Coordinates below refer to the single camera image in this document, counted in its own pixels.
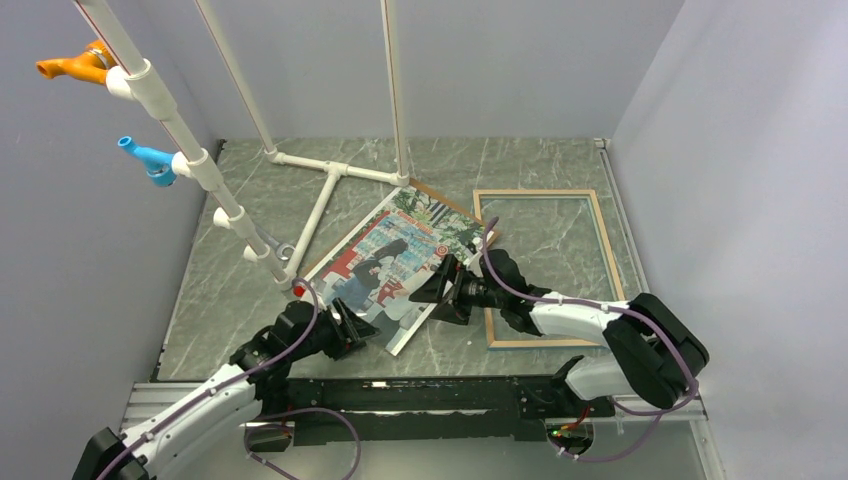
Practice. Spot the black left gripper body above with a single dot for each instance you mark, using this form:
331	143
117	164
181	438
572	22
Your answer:
323	337

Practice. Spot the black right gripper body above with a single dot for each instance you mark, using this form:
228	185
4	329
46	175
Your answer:
478	294

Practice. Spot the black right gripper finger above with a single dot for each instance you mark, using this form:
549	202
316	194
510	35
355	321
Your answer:
443	278
454	307

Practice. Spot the colourful photo poster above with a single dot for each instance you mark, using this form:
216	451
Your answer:
379	294

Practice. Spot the wooden picture frame with glass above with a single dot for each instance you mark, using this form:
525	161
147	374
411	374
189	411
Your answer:
558	238

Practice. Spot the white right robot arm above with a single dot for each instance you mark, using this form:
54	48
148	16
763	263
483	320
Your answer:
649	351

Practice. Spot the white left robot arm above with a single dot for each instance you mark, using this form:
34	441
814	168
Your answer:
254	380

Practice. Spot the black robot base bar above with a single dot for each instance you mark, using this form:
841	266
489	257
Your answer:
454	426

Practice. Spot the grey metal wrench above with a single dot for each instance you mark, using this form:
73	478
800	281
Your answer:
283	251

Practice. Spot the blue plastic hook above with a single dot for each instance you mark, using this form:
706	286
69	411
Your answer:
157	163

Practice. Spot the orange plastic hook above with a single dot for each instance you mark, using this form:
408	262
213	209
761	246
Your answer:
91	65

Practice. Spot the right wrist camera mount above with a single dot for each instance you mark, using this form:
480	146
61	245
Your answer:
472	264

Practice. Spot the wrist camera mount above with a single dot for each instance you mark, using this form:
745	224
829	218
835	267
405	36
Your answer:
472	264
304	291

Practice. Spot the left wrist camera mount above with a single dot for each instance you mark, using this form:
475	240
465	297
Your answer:
304	291

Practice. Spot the wooden frame backing board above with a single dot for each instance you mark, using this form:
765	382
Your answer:
424	218

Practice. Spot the aluminium rail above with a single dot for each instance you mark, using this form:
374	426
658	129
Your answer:
172	397

